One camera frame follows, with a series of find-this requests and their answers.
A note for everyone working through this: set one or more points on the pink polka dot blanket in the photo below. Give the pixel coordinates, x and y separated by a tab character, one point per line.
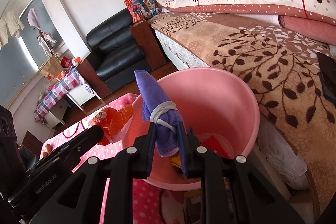
147	200

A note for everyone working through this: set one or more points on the black leather armchair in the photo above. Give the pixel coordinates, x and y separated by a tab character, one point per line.
118	50
29	138

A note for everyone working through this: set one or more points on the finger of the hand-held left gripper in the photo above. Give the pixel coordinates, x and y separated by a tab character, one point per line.
89	136

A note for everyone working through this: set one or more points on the black smartphone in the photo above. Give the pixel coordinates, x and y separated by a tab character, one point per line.
326	77

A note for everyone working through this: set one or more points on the pink plastic bucket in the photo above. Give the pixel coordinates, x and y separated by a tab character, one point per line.
210	100

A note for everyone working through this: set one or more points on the checkered cloth side table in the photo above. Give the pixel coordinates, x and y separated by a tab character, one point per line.
56	94

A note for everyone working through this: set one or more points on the bed with floral bedding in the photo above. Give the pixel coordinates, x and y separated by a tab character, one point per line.
262	61

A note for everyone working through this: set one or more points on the small red bag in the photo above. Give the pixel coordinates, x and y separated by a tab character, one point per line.
65	61

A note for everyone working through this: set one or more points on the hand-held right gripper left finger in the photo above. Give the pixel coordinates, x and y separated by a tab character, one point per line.
150	150

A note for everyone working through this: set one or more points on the orange plastic bag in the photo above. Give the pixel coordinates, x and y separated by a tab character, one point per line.
116	121

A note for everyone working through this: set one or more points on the purple cloth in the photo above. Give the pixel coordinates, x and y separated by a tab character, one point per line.
157	98

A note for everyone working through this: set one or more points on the red foam net sleeve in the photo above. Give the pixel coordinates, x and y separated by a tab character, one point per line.
216	146

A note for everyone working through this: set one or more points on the white and pink floral quilt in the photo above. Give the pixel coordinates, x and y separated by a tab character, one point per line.
249	1

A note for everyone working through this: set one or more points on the orange box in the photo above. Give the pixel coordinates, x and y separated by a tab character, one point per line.
61	75

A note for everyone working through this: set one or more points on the brown paper bag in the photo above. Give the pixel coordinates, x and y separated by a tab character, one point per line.
51	69

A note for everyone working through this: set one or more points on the hanging white garment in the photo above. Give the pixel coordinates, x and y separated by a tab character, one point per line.
10	26

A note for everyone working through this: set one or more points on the coat rack with clothes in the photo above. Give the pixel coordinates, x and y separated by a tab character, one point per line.
43	37

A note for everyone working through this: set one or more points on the colourful patterned pillow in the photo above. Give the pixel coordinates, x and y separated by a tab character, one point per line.
141	6

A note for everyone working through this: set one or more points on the white desk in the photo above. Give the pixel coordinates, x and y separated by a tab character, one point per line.
78	94

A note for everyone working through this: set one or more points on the window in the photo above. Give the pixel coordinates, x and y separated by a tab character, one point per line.
18	69

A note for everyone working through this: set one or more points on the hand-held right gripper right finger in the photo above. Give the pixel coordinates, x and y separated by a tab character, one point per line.
183	151

